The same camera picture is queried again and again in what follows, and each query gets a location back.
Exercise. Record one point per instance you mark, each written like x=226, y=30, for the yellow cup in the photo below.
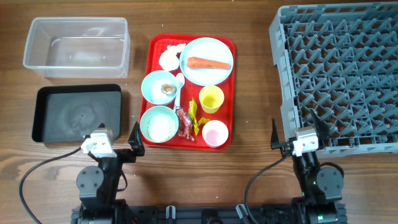
x=211, y=98

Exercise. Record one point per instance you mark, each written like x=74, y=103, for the grey dishwasher rack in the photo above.
x=340, y=62

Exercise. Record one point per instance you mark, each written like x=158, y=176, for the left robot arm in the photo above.
x=98, y=185

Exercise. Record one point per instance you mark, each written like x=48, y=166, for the orange carrot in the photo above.
x=197, y=63

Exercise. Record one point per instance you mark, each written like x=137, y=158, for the white plastic spoon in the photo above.
x=180, y=79

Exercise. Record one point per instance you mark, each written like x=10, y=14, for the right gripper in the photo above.
x=322, y=132

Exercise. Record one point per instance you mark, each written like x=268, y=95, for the white rice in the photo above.
x=161, y=128

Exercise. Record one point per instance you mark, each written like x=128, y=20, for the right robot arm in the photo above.
x=321, y=183

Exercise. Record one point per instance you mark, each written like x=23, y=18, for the light blue bowl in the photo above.
x=151, y=87

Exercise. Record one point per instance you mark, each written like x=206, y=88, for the red candy wrapper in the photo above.
x=185, y=124

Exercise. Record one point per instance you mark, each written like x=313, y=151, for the yellow candy wrapper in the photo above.
x=192, y=110

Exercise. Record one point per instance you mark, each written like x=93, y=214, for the crumpled white tissue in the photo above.
x=168, y=59

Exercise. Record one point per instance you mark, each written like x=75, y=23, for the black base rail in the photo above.
x=269, y=214

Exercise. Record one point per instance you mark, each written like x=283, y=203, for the light blue plate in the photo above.
x=206, y=48

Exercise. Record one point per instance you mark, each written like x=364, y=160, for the red serving tray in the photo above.
x=190, y=90

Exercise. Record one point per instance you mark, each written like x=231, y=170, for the green bowl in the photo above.
x=153, y=111

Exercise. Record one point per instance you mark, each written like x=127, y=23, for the black waste tray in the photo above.
x=69, y=113

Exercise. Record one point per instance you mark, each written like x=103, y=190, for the clear plastic bin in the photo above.
x=78, y=47

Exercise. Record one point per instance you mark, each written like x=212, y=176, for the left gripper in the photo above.
x=134, y=140

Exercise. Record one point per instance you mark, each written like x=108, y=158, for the brown nut shell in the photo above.
x=168, y=89

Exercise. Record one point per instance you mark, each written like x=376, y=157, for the pink cup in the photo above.
x=215, y=133

